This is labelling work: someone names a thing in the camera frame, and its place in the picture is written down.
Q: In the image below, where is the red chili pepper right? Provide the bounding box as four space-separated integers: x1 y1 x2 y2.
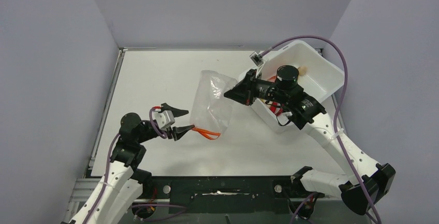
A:
265 101 283 116

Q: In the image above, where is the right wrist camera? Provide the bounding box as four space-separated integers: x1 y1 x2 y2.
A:
250 51 266 77

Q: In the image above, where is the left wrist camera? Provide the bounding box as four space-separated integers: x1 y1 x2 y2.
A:
153 110 175 130

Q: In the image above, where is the white plastic tub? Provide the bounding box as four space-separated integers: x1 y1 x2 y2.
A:
238 40 344 133

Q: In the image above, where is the beige ginger piece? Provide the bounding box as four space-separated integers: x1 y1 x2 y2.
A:
298 66 308 76

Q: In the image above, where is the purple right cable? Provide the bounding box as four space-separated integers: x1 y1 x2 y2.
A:
259 35 382 224

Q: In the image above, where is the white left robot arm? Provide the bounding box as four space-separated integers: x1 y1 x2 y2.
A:
68 70 238 223

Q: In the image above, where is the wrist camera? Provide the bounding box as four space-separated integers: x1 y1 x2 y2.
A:
153 110 175 130
250 51 266 77

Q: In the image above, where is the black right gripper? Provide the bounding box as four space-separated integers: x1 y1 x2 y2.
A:
224 69 288 107

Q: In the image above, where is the clear zip top bag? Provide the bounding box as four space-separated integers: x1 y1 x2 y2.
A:
189 70 237 140

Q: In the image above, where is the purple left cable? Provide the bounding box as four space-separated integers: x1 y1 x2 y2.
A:
80 106 187 224

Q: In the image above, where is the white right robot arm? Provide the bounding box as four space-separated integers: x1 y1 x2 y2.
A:
235 65 396 215

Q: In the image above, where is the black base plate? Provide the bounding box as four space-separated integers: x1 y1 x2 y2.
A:
134 176 310 214

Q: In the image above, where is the purple cable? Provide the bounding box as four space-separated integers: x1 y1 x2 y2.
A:
80 106 187 224
259 35 382 224

